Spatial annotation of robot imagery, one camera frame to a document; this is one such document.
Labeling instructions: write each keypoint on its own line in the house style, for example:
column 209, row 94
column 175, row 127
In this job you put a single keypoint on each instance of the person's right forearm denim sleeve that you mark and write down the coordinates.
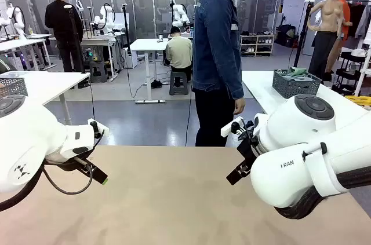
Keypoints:
column 234, row 82

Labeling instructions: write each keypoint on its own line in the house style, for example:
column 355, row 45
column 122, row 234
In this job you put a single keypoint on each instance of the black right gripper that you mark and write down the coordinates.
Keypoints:
column 249, row 152

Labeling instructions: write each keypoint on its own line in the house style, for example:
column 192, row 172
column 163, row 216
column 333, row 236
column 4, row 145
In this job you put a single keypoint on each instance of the white hat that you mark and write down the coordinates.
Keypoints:
column 359, row 53

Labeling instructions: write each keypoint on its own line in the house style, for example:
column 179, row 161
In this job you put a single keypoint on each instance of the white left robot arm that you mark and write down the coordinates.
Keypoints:
column 32, row 140

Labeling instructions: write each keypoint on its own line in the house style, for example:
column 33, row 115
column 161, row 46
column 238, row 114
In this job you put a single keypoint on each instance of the black bags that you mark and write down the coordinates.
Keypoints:
column 285, row 35

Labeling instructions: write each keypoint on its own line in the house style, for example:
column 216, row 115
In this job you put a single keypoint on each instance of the person in denim jacket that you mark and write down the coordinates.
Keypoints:
column 214, row 54

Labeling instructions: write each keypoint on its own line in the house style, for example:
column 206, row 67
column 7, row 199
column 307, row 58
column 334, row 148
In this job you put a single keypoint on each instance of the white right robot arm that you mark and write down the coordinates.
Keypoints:
column 290, row 129

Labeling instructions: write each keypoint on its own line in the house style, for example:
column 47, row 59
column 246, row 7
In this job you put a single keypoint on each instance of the bare mannequin with grey trousers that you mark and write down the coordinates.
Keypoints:
column 327, row 16

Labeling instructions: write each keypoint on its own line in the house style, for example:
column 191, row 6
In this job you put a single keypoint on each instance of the grey perforated plastic basket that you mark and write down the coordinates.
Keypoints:
column 295, row 88
column 14, row 87

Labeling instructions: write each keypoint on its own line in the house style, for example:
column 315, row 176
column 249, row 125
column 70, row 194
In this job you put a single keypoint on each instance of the black sneakers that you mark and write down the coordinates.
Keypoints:
column 156, row 84

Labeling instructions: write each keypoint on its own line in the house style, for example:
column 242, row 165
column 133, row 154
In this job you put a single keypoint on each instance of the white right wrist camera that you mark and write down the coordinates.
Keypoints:
column 229, row 129

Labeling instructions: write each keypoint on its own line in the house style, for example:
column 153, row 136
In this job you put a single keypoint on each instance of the white cabinet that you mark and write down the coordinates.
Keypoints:
column 131, row 58

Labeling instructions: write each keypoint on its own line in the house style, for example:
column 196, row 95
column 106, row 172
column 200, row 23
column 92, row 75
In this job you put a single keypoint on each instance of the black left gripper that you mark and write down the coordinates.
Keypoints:
column 78, row 162

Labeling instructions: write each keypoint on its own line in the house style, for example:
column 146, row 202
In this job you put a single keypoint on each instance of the black camera stand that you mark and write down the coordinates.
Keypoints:
column 126, row 30

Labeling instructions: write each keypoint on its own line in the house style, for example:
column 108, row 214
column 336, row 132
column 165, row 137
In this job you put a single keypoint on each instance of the mannequin with orange shirt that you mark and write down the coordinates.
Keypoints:
column 345, row 10

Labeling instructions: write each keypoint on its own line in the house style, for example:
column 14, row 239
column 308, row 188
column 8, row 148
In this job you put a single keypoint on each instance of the white table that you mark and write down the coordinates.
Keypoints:
column 258, row 88
column 52, row 82

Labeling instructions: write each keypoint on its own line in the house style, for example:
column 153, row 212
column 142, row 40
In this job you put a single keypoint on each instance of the white shoe rack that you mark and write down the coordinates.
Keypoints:
column 258, row 43

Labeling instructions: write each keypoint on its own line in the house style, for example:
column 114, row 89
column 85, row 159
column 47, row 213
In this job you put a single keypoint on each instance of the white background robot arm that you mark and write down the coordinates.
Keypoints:
column 105, row 16
column 179, row 10
column 17, row 19

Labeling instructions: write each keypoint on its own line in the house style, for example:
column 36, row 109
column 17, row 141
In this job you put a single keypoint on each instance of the dark clothes on rack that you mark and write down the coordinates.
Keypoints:
column 358, row 19

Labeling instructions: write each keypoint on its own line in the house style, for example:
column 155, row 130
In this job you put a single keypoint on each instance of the grey workbench desk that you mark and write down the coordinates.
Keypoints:
column 95, row 43

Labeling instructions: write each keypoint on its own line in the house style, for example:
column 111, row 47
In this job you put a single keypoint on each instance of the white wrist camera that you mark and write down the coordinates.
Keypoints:
column 229, row 129
column 101, row 129

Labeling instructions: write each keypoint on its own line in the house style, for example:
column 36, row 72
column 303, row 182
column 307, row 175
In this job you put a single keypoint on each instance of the black shelf cart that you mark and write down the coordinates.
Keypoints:
column 347, row 59

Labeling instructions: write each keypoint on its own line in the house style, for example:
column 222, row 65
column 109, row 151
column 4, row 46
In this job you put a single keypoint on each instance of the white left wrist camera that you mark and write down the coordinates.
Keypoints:
column 101, row 129

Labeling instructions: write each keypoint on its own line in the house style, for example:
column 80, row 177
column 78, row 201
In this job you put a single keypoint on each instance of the grey step stool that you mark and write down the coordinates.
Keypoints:
column 178, row 85
column 98, row 72

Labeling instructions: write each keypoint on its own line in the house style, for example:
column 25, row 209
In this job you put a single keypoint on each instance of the black stand with white head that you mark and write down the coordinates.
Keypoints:
column 301, row 36

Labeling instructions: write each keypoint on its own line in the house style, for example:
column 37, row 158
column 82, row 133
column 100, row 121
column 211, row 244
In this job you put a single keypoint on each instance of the person in black clothes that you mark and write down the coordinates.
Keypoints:
column 62, row 22

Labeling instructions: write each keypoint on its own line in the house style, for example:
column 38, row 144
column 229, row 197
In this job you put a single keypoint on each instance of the person's right hand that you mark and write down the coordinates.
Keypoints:
column 239, row 106

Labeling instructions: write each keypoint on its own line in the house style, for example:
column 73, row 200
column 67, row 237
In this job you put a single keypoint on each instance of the white standing desk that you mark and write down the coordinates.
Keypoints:
column 147, row 44

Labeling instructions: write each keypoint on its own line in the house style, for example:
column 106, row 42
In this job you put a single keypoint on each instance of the black braided right arm sleeve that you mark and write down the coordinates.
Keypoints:
column 301, row 207

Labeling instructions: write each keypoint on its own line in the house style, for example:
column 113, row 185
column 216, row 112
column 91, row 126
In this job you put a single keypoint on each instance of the yellow crate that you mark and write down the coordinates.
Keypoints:
column 359, row 100

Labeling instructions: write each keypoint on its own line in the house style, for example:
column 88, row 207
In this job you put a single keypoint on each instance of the person in beige top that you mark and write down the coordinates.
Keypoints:
column 178, row 51

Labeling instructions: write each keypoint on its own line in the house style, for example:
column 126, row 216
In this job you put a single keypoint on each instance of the dark olive garment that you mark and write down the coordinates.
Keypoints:
column 5, row 67

